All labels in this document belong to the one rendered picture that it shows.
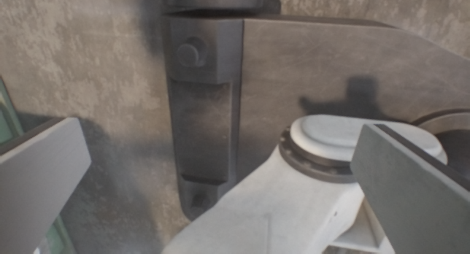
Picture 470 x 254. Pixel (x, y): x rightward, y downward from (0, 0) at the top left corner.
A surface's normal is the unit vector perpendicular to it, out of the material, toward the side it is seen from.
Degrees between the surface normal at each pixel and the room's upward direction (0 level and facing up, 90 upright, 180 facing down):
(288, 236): 90
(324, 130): 90
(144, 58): 0
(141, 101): 0
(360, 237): 90
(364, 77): 0
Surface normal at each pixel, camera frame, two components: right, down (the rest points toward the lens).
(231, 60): 0.56, 0.41
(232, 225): 0.11, -0.99
